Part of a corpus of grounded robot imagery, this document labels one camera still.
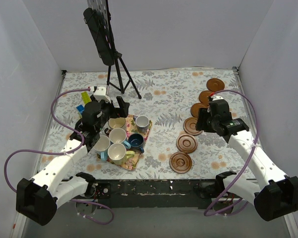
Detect brown wooden coaster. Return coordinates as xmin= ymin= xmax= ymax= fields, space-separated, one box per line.
xmin=169 ymin=152 xmax=192 ymax=174
xmin=176 ymin=134 xmax=198 ymax=154
xmin=206 ymin=78 xmax=225 ymax=92
xmin=190 ymin=103 xmax=208 ymax=118
xmin=183 ymin=117 xmax=203 ymax=136
xmin=199 ymin=90 xmax=213 ymax=106

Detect white mug light blue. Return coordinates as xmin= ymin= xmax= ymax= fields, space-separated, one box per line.
xmin=93 ymin=135 xmax=111 ymax=161

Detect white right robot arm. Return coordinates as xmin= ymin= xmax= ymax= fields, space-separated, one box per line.
xmin=196 ymin=96 xmax=298 ymax=221

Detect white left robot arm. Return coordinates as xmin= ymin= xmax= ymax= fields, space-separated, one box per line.
xmin=16 ymin=96 xmax=130 ymax=226

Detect small grey patterned cup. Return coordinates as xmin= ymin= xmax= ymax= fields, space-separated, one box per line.
xmin=135 ymin=116 xmax=149 ymax=133

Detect cream enamel mug dark rim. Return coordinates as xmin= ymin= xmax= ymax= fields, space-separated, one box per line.
xmin=105 ymin=118 xmax=126 ymax=132

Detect colourful toy blocks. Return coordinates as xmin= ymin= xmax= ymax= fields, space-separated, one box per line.
xmin=76 ymin=92 xmax=91 ymax=118

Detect dark blue mug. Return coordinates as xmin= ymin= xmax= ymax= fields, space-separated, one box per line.
xmin=128 ymin=133 xmax=145 ymax=153

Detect floral table cloth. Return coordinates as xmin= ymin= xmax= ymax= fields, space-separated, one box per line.
xmin=37 ymin=68 xmax=268 ymax=180

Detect floral serving tray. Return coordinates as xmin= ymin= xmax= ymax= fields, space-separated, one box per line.
xmin=103 ymin=115 xmax=152 ymax=171

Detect black tripod stand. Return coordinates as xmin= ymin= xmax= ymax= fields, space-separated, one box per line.
xmin=106 ymin=52 xmax=142 ymax=99

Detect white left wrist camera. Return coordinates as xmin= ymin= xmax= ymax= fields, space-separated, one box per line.
xmin=90 ymin=86 xmax=111 ymax=103

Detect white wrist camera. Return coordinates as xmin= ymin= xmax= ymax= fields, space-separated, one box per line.
xmin=208 ymin=94 xmax=224 ymax=102
xmin=90 ymin=86 xmax=111 ymax=103

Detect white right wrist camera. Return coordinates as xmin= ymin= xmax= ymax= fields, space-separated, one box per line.
xmin=208 ymin=94 xmax=224 ymax=102

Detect white mug blue handle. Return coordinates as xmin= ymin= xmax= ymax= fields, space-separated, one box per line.
xmin=109 ymin=128 xmax=131 ymax=149

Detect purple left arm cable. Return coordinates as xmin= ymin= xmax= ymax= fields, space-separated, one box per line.
xmin=3 ymin=86 xmax=115 ymax=225

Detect white mug green handle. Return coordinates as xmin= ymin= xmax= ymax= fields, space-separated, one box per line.
xmin=108 ymin=143 xmax=135 ymax=165

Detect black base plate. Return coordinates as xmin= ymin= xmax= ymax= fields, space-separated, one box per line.
xmin=91 ymin=179 xmax=220 ymax=209

